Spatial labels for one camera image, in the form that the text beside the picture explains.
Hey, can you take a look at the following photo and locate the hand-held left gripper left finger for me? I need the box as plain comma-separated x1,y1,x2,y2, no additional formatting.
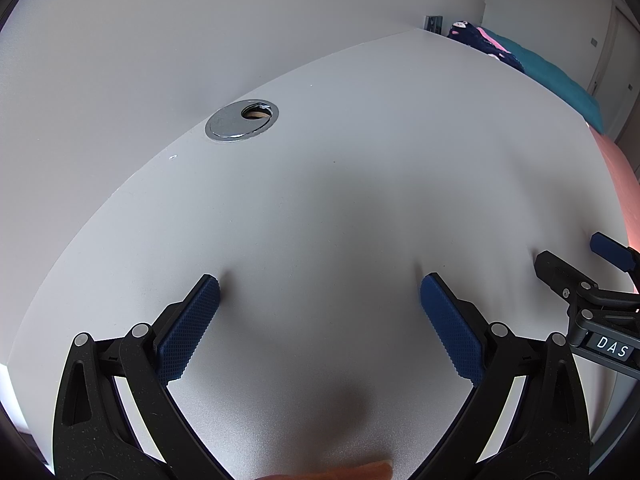
52,274,236,480

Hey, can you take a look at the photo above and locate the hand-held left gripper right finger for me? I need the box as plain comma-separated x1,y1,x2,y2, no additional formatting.
412,272,593,480

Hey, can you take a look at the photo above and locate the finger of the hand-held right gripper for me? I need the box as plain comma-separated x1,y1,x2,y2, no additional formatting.
590,232,640,274
534,251,597,302

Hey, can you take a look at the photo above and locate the bed with pink sheet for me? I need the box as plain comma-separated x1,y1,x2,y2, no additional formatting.
586,125,640,281

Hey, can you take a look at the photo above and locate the teal pillow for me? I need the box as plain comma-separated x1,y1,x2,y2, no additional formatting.
515,42,604,133

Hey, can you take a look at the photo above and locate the blurred orange strip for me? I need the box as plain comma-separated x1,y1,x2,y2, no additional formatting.
262,460,393,480

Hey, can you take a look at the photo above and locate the white wardrobe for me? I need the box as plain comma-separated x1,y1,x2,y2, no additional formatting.
587,0,640,171

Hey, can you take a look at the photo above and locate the navy printed blanket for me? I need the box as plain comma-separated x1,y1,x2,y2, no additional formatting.
446,20,526,73

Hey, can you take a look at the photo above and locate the round metal cable grommet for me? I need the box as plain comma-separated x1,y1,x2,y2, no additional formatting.
205,100,279,142

